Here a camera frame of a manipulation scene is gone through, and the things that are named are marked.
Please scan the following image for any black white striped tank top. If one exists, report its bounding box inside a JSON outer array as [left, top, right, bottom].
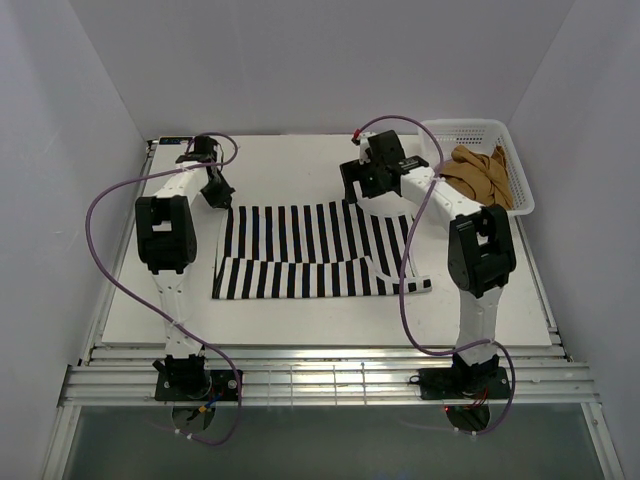
[[212, 201, 432, 300]]

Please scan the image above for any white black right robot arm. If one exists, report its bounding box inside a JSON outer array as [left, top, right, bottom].
[[340, 131, 516, 399]]

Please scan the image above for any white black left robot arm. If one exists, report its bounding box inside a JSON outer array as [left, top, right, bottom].
[[135, 135, 235, 400]]

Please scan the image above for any tan tank top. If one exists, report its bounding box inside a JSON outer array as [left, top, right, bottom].
[[440, 145, 514, 210]]

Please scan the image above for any white plastic perforated basket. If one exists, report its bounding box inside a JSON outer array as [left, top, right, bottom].
[[422, 118, 535, 217]]

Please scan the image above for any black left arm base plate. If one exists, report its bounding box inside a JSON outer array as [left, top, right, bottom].
[[153, 369, 243, 403]]

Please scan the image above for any aluminium rail frame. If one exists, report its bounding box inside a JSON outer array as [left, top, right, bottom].
[[42, 335, 624, 479]]

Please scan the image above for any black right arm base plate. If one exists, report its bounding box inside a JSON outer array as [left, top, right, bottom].
[[415, 367, 511, 400]]

